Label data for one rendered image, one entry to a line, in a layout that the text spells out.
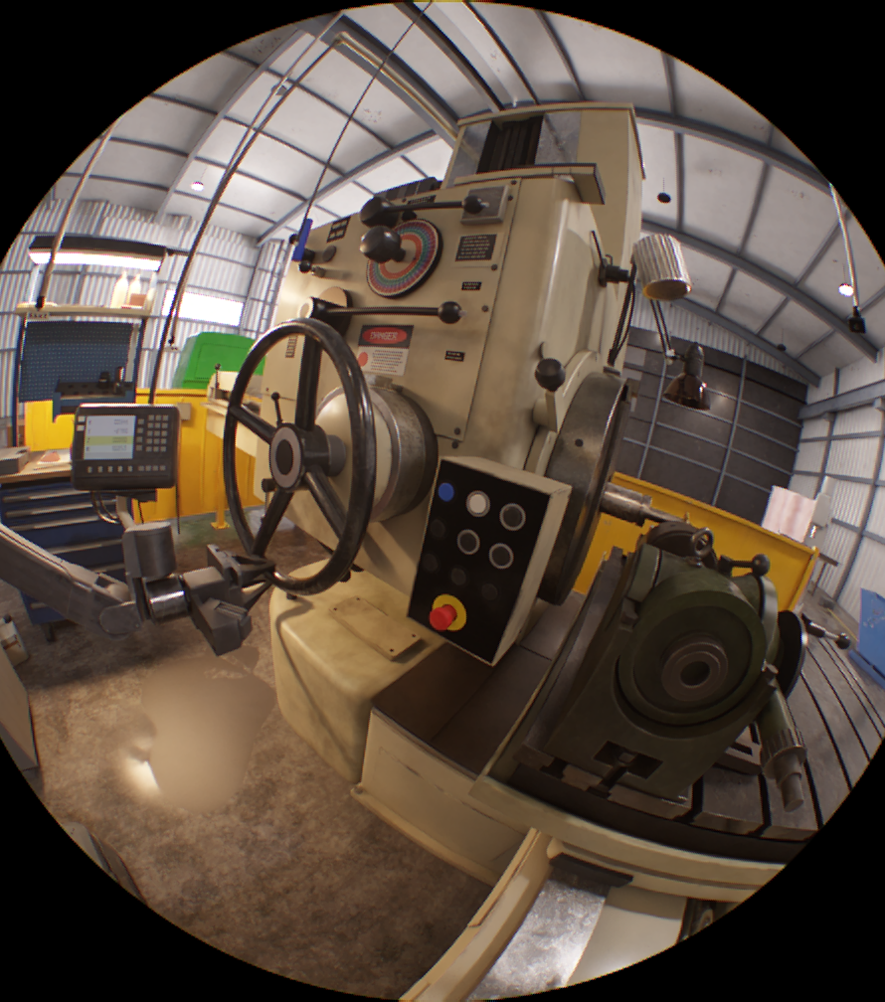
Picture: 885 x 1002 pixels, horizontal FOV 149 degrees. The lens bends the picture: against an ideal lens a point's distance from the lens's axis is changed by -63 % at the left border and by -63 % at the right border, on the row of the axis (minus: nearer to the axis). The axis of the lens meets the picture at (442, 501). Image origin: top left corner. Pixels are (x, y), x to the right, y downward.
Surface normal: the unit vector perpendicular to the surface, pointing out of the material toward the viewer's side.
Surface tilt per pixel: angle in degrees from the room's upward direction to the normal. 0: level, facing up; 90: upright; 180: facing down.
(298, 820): 0
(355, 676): 0
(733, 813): 0
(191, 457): 90
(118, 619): 74
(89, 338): 90
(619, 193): 90
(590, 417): 55
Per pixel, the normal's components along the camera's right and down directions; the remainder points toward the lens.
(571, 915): 0.21, -0.94
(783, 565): -0.54, 0.11
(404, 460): 0.84, 0.17
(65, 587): 0.59, -0.07
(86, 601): 0.74, 0.02
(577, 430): -0.38, -0.34
